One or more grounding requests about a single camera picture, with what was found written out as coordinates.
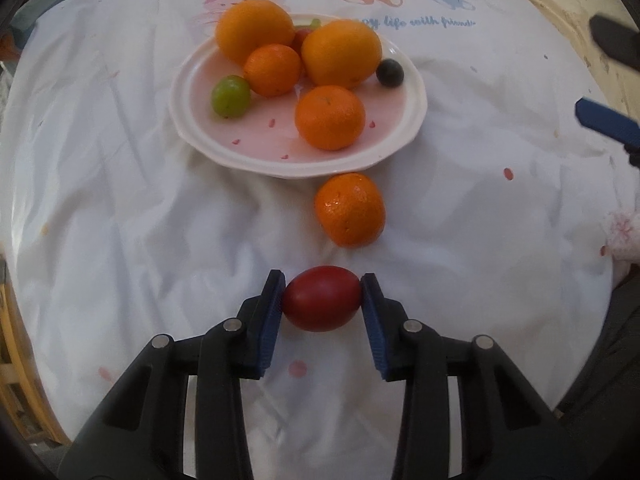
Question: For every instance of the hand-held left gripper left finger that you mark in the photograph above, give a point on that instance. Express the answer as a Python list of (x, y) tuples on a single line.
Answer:
[(272, 320)]

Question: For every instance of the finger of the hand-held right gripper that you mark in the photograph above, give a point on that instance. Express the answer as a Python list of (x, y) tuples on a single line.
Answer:
[(607, 122), (617, 42)]

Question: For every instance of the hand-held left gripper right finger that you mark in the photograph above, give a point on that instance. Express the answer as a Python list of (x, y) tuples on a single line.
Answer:
[(374, 325)]

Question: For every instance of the red plum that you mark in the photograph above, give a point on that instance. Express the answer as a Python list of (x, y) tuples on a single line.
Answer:
[(322, 300)]

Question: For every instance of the small tangerine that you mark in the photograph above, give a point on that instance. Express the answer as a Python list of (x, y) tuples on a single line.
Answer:
[(350, 208), (330, 117), (272, 70)]

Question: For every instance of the pink strawberry plate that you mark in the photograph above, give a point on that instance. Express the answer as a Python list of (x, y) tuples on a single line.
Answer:
[(260, 145)]

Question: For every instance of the green grape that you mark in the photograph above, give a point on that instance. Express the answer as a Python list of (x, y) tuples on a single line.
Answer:
[(230, 96)]

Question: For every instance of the large orange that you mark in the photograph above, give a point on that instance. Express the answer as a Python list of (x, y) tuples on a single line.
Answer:
[(341, 52), (255, 30)]

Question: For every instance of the white printed blanket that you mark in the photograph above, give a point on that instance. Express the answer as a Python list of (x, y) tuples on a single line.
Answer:
[(125, 210)]

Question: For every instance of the dark grey cloth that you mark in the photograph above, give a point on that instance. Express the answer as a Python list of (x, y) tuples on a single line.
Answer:
[(610, 360)]

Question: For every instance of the wooden rack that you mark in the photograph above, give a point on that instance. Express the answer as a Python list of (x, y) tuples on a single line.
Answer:
[(20, 360)]

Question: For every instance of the small red tomato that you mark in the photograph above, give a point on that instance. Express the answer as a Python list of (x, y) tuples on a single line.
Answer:
[(300, 40)]

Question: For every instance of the teal cloth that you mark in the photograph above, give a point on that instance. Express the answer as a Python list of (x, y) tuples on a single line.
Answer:
[(45, 5)]

